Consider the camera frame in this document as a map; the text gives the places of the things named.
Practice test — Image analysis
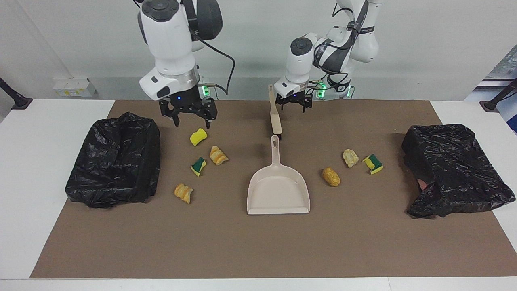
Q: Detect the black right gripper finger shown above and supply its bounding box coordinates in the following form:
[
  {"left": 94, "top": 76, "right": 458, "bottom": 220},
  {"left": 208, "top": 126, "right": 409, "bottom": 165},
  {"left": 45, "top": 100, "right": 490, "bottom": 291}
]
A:
[
  {"left": 159, "top": 99, "right": 181, "bottom": 128},
  {"left": 194, "top": 99, "right": 218, "bottom": 129}
]

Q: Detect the beige hand brush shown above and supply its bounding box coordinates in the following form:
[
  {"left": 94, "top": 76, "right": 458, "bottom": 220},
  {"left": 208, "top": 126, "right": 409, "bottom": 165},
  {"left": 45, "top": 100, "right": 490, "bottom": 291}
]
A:
[{"left": 268, "top": 84, "right": 283, "bottom": 140}]

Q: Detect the plain yellow sponge piece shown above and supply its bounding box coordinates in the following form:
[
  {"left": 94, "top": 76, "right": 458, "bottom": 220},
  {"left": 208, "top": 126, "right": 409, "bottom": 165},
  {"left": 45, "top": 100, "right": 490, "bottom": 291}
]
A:
[{"left": 190, "top": 128, "right": 208, "bottom": 146}]

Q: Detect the striped orange croissant piece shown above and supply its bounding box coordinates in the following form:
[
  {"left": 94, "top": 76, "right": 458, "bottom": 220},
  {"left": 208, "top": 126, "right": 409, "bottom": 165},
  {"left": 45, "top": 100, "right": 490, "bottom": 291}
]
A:
[
  {"left": 174, "top": 183, "right": 193, "bottom": 204},
  {"left": 210, "top": 145, "right": 229, "bottom": 166}
]

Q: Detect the yellow green sponge piece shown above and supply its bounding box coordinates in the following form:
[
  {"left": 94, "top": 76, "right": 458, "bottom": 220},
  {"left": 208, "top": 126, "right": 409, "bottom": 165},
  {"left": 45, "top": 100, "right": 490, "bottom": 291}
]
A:
[
  {"left": 362, "top": 154, "right": 384, "bottom": 175},
  {"left": 191, "top": 157, "right": 207, "bottom": 177}
]

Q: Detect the pale pastry piece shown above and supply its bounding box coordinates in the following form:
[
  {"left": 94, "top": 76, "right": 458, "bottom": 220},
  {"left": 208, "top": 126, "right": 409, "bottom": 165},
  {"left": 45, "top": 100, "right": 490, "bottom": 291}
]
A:
[{"left": 343, "top": 149, "right": 359, "bottom": 168}]

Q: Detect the golden brown bread roll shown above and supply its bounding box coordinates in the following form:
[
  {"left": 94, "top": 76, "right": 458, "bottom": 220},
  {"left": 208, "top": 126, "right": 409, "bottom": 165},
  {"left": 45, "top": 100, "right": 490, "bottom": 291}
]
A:
[{"left": 322, "top": 167, "right": 341, "bottom": 187}]

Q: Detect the beige plastic dustpan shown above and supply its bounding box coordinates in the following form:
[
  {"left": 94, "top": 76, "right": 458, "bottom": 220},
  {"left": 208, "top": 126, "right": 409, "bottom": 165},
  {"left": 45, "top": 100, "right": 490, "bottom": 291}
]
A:
[{"left": 247, "top": 135, "right": 311, "bottom": 215}]

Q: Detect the black bag lined bin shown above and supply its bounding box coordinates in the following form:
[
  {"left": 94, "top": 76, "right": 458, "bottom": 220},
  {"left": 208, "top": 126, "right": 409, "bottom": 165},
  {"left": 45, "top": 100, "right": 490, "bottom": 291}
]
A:
[
  {"left": 65, "top": 112, "right": 161, "bottom": 209},
  {"left": 402, "top": 124, "right": 516, "bottom": 219}
]

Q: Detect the white box on table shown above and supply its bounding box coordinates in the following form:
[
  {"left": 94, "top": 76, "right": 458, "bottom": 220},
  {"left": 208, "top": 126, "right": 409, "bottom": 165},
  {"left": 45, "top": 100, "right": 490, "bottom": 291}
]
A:
[{"left": 53, "top": 78, "right": 97, "bottom": 97}]

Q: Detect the brown paper table mat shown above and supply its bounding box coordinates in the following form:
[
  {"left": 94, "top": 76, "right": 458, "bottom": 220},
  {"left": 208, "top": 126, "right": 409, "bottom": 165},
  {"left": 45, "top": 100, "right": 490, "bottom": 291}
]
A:
[{"left": 30, "top": 100, "right": 517, "bottom": 279}]

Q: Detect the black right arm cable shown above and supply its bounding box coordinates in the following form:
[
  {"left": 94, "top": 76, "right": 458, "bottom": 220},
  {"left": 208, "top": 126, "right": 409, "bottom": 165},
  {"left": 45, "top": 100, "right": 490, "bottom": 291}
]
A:
[{"left": 194, "top": 24, "right": 236, "bottom": 97}]

